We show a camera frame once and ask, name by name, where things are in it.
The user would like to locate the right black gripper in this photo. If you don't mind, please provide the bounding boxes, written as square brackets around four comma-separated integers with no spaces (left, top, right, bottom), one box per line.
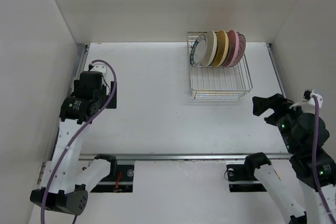
[253,92,310,152]

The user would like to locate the white plate teal ring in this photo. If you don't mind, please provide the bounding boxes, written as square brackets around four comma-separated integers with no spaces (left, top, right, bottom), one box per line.
[235,33,247,63]

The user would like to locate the pink plate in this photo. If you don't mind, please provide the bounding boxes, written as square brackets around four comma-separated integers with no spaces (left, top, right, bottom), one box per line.
[223,30,239,67]

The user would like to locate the yellow plate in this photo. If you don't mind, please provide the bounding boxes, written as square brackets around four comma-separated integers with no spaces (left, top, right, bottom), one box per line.
[211,30,229,67]

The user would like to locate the cream white plate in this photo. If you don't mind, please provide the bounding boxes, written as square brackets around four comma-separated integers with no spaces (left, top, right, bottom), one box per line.
[201,30,217,67]

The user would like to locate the white plate green rim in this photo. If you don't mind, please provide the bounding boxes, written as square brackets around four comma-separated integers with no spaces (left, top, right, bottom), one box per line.
[190,34,207,67]

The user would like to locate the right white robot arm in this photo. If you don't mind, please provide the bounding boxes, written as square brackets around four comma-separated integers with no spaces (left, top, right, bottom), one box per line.
[243,90,335,223]

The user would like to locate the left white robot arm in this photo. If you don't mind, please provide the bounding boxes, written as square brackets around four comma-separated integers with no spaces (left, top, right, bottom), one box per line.
[30,60,118,223]

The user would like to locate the metal wire dish rack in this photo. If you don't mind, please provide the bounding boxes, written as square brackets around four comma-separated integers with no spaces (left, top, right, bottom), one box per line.
[187,31,253,100]

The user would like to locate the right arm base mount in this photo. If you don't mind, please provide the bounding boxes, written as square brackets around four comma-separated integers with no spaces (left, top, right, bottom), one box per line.
[225,164,266,193]

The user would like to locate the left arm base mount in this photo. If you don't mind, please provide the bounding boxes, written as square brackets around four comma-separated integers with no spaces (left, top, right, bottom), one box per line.
[91,164,134,193]

